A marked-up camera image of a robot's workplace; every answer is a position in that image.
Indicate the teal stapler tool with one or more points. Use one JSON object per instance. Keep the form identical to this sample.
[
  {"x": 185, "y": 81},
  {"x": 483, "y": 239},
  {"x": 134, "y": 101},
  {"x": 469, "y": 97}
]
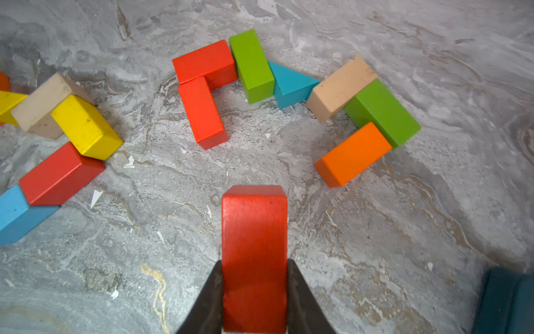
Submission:
[{"x": 506, "y": 303}]

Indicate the green block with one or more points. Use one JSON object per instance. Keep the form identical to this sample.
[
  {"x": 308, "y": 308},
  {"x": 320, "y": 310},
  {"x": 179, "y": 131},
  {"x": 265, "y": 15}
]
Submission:
[
  {"x": 252, "y": 66},
  {"x": 376, "y": 104}
]

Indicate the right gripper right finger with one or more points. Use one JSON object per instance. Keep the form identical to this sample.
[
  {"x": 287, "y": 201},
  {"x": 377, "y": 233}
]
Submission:
[{"x": 304, "y": 314}]

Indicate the natural wood block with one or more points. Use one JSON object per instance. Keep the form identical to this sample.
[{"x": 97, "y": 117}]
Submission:
[
  {"x": 334, "y": 92},
  {"x": 33, "y": 114}
]

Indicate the teal triangle block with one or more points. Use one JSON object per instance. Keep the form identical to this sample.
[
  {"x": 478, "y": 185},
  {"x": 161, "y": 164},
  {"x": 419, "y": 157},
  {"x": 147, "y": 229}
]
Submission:
[{"x": 291, "y": 87}]

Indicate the light blue block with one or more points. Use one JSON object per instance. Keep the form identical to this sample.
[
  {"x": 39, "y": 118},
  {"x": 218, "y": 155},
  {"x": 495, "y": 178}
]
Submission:
[{"x": 18, "y": 217}]

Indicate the orange block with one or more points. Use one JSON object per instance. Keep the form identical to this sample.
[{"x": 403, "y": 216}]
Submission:
[
  {"x": 4, "y": 83},
  {"x": 353, "y": 156}
]

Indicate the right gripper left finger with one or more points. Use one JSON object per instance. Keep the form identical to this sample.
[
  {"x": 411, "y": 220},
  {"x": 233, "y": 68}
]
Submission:
[{"x": 206, "y": 315}]

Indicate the yellow rectangular block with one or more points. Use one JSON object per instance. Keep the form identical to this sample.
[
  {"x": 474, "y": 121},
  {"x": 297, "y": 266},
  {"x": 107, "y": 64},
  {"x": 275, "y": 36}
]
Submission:
[{"x": 86, "y": 128}]

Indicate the red block front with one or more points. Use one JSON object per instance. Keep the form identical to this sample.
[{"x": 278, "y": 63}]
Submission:
[{"x": 59, "y": 177}]

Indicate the red block pair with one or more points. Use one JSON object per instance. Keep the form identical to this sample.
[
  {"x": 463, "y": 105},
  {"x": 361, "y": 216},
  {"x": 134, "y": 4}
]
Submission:
[
  {"x": 214, "y": 62},
  {"x": 202, "y": 113}
]

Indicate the yellow triangle block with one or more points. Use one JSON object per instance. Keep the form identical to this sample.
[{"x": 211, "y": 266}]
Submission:
[{"x": 16, "y": 99}]

